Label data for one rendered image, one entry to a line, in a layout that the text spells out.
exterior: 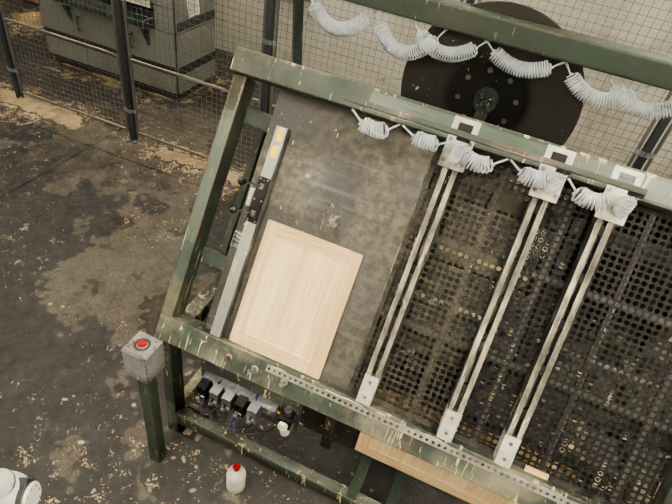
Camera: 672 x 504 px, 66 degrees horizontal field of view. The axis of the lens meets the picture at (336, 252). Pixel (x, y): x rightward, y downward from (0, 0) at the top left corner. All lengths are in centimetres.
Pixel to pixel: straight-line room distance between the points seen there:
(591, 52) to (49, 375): 321
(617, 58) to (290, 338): 171
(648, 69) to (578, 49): 27
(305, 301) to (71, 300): 207
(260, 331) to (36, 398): 157
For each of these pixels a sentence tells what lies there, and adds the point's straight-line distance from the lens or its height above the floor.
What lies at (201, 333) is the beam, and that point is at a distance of 239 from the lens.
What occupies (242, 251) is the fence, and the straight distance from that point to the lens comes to 226.
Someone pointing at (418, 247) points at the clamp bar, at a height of 149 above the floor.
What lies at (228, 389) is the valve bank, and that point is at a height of 76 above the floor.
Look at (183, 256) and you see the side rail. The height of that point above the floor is 114.
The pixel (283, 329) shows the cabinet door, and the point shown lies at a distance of 226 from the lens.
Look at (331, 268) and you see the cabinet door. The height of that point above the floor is 128.
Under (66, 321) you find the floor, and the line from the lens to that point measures 377.
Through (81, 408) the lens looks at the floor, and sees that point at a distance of 334.
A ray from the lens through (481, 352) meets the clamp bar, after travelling 209.
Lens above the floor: 272
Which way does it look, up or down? 40 degrees down
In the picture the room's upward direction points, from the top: 11 degrees clockwise
